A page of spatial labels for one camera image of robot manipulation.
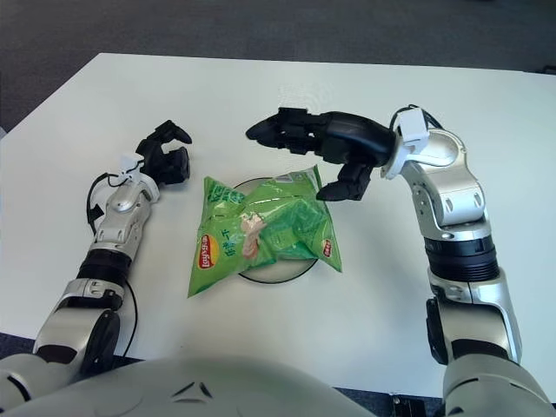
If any white plate with black rim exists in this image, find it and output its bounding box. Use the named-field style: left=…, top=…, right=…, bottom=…
left=232, top=175, right=322, bottom=286

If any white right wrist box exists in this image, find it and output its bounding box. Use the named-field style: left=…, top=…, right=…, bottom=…
left=393, top=108, right=431, bottom=153

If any black left elbow cable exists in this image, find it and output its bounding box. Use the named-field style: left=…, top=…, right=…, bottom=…
left=119, top=281, right=139, bottom=360

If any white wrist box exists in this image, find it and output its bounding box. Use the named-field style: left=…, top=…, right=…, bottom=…
left=116, top=151, right=144, bottom=186
left=393, top=108, right=431, bottom=153

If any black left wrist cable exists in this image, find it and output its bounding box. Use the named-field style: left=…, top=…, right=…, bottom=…
left=86, top=160, right=145, bottom=235

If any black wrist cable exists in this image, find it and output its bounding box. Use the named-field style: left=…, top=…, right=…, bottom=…
left=406, top=103, right=442, bottom=131
left=86, top=160, right=145, bottom=235

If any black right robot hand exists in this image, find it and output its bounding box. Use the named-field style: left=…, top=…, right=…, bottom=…
left=245, top=106, right=399, bottom=203

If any green snack bag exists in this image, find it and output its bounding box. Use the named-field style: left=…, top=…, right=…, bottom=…
left=186, top=163, right=344, bottom=300

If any black table bracket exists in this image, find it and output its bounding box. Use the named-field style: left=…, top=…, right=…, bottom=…
left=389, top=394, right=426, bottom=417

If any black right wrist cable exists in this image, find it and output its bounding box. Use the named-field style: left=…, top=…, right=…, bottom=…
left=406, top=103, right=442, bottom=131

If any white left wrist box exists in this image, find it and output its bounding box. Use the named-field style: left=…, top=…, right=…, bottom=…
left=116, top=151, right=144, bottom=186

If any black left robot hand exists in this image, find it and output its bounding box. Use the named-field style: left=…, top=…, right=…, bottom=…
left=135, top=120, right=193, bottom=187

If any grey robot torso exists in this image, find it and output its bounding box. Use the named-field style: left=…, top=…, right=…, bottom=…
left=0, top=354, right=396, bottom=417

